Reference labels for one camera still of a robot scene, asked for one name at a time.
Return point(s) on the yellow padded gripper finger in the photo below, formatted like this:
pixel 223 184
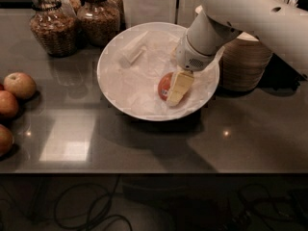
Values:
pixel 180 83

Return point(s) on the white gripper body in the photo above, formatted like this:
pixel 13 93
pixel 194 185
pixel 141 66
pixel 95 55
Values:
pixel 190 57

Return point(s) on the red apple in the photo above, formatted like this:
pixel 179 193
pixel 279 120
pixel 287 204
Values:
pixel 164 86
pixel 6 140
pixel 8 105

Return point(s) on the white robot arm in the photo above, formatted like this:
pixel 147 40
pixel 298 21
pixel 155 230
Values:
pixel 282 28

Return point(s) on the large white bowl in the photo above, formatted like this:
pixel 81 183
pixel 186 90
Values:
pixel 112 61

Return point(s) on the yellow-red apple top left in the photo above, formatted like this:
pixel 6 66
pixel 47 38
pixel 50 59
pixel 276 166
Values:
pixel 21 85

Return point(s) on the rear stack paper bowls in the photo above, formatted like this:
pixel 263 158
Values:
pixel 198 13

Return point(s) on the stack paper bowls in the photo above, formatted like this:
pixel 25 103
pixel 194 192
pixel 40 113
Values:
pixel 243 63
pixel 198 13

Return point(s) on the front stack paper bowls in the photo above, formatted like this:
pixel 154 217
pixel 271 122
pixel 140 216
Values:
pixel 243 63

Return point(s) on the front right glass cereal jar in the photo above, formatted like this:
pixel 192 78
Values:
pixel 100 21

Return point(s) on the glass cereal jar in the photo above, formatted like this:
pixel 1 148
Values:
pixel 55 30
pixel 100 21

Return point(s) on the front left glass cereal jar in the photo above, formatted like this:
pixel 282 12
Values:
pixel 55 30

